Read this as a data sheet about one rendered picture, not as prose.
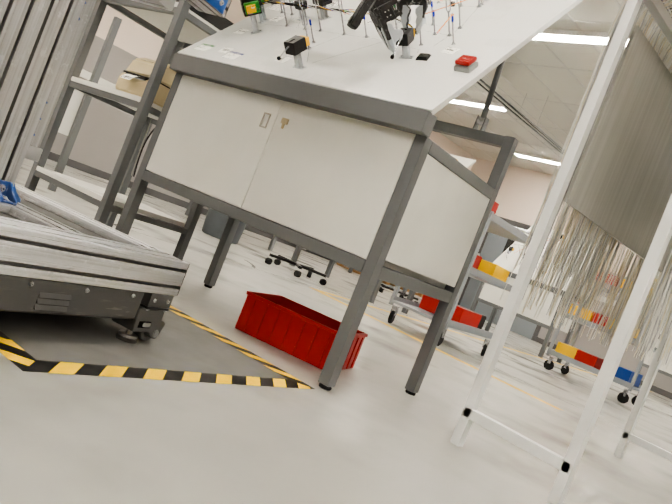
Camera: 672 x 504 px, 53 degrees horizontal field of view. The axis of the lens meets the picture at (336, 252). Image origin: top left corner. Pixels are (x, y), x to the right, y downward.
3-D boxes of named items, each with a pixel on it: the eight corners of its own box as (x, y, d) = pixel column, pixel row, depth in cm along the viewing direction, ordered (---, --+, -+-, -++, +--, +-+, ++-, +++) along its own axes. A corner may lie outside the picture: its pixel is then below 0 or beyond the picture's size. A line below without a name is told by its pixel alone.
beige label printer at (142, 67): (144, 99, 272) (162, 53, 272) (112, 89, 284) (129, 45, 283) (195, 125, 298) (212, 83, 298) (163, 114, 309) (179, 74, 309)
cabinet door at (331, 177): (364, 258, 200) (414, 133, 200) (239, 207, 232) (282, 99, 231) (368, 259, 203) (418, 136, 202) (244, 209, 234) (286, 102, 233)
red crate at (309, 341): (328, 373, 226) (343, 334, 226) (232, 327, 239) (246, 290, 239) (354, 369, 253) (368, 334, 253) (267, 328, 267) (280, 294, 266)
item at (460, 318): (438, 347, 460) (498, 198, 458) (381, 320, 491) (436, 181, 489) (495, 360, 538) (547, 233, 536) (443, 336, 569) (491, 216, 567)
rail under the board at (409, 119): (421, 131, 195) (429, 110, 195) (168, 67, 263) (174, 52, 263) (429, 138, 199) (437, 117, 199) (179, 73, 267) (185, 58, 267)
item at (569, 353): (641, 408, 644) (684, 303, 642) (624, 405, 607) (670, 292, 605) (548, 367, 711) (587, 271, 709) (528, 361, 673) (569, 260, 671)
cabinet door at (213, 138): (240, 207, 233) (282, 100, 232) (145, 169, 264) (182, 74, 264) (244, 209, 234) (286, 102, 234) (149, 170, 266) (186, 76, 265)
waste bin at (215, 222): (248, 249, 677) (271, 191, 676) (208, 236, 650) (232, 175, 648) (228, 239, 714) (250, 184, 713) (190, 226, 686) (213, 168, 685)
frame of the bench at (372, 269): (325, 390, 199) (427, 136, 198) (101, 262, 267) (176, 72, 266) (416, 396, 248) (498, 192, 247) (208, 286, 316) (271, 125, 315)
